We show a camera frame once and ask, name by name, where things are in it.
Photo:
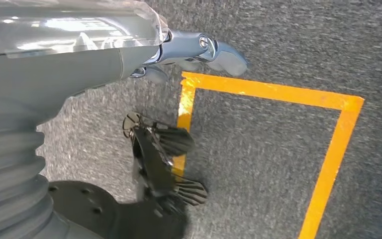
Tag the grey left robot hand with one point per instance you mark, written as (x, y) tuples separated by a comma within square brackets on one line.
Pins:
[(62, 59)]

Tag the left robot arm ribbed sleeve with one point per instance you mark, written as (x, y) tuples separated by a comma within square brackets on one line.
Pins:
[(9, 171)]

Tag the black ribbed caster wheel assembly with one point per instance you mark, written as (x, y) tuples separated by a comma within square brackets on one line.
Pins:
[(151, 158)]

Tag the yellow floor tape square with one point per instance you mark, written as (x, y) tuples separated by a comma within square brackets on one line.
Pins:
[(276, 90)]

